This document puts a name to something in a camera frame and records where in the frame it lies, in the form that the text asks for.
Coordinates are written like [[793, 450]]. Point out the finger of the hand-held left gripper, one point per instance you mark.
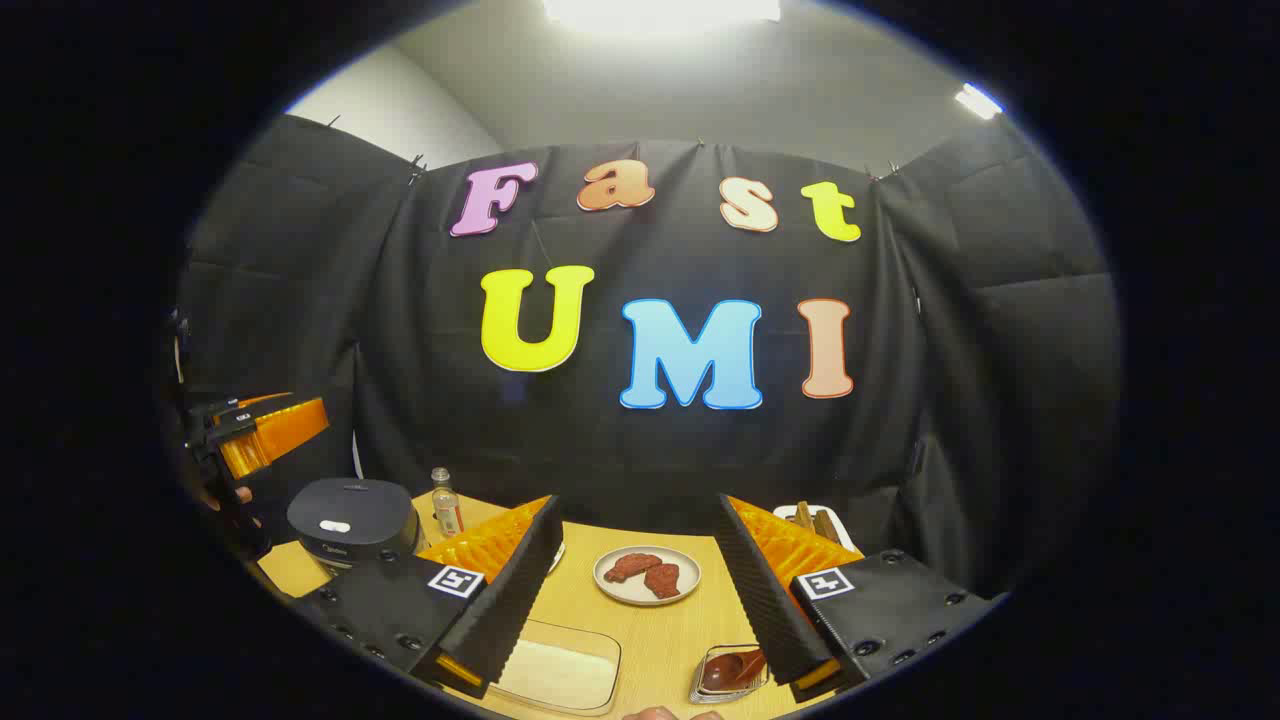
[[285, 425]]

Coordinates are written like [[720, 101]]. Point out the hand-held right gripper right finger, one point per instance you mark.
[[765, 600]]

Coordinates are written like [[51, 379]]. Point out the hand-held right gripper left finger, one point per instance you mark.
[[520, 590]]

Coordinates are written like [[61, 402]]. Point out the white rice box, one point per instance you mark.
[[555, 675]]

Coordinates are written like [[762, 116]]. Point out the dark grey rice cooker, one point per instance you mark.
[[350, 505]]

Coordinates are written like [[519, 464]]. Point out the white toaster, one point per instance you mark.
[[783, 513]]

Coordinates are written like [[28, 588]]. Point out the brown toast slice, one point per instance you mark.
[[822, 522]]

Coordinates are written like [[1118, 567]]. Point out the red-brown meat piece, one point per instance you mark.
[[630, 567], [663, 582]]

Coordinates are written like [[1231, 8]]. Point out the small glass bottle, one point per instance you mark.
[[446, 510]]

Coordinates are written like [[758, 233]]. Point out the round white plate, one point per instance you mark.
[[640, 592]]

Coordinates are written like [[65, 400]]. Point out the black backdrop cloth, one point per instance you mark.
[[650, 470]]

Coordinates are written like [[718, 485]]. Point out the ceiling light panel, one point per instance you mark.
[[978, 100]]

